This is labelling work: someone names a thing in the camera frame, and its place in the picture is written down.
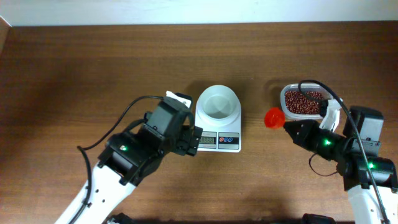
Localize red adzuki beans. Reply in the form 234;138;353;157
284;91;324;114

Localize white digital kitchen scale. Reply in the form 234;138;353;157
193;93;243;153

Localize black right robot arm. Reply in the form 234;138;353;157
284;106;397;223

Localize orange measuring scoop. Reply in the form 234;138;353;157
264;108;285;129

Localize white round bowl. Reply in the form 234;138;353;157
196;85;241;119

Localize clear plastic container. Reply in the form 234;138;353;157
280;83;332;120

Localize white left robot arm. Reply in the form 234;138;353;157
57;91;203;223

